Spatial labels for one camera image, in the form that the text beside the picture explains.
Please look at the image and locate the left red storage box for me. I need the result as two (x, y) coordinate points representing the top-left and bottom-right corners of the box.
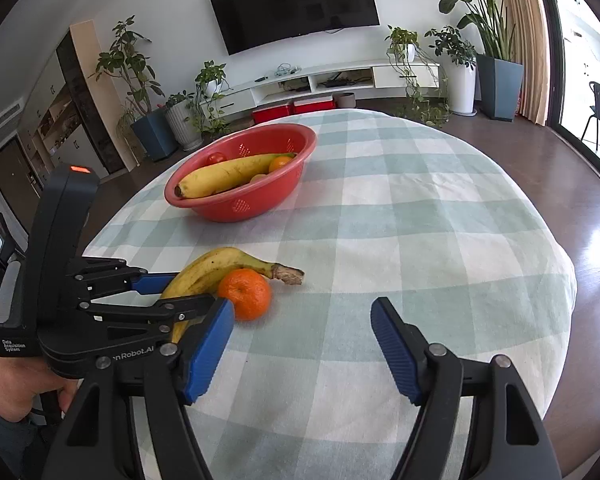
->
(251, 103), (292, 124)

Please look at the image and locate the bushy plant white tall pot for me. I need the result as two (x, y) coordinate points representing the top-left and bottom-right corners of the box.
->
(425, 26), (477, 117)

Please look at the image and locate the left tree plant blue pot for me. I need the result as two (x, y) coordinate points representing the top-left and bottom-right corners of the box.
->
(93, 15), (178, 162)

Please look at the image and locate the pothos plant on console left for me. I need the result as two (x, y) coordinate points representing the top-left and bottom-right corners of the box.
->
(187, 60), (227, 136)

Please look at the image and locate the person's left hand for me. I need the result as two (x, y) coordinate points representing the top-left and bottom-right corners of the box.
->
(0, 358), (79, 422)

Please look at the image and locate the beige curtain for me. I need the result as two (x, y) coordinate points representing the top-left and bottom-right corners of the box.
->
(504, 0), (550, 126)

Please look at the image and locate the white display cabinet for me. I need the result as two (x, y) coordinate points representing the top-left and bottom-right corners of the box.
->
(18, 21), (138, 181)

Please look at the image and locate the trailing vine plant on console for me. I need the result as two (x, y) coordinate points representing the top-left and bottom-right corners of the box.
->
(385, 25), (450, 127)

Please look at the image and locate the large yellow banana brown stem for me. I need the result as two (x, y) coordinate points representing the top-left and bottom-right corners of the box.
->
(158, 246), (306, 346)

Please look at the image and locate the small grey pot on floor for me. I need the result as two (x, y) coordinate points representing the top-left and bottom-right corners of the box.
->
(334, 92), (356, 108)

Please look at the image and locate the white tv console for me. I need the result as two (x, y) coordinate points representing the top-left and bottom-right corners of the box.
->
(219, 58), (442, 117)

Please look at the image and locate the red plastic colander bowl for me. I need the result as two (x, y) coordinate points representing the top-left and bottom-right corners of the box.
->
(164, 122), (317, 223)

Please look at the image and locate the plant in ribbed white pot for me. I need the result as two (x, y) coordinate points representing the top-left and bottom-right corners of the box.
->
(164, 90), (202, 152)

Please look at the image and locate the red cherry tomato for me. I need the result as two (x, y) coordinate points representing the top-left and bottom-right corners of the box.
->
(208, 152), (227, 165)

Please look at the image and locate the tall plant blue square pot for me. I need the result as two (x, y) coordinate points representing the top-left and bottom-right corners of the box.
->
(438, 0), (524, 122)

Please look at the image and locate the large orange tangerine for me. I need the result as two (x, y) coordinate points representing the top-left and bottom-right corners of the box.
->
(218, 269), (272, 322)

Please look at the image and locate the small orange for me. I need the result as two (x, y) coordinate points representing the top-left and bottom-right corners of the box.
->
(268, 156), (294, 174)

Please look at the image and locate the green white checkered tablecloth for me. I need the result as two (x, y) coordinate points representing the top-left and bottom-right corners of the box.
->
(86, 110), (577, 479)

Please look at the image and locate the black wall television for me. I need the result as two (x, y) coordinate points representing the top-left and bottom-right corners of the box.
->
(210, 0), (379, 55)

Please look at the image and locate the red storage box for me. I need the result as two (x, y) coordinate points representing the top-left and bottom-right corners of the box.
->
(291, 96), (336, 115)
(251, 103), (292, 124)

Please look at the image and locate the small yellow banana green stem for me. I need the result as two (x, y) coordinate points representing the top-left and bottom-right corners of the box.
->
(174, 153), (294, 200)

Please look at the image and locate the brown longan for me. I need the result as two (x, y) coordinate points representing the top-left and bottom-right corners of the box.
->
(250, 174), (268, 183)

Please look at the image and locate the right red storage box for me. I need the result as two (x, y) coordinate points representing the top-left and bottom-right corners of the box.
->
(291, 96), (336, 115)

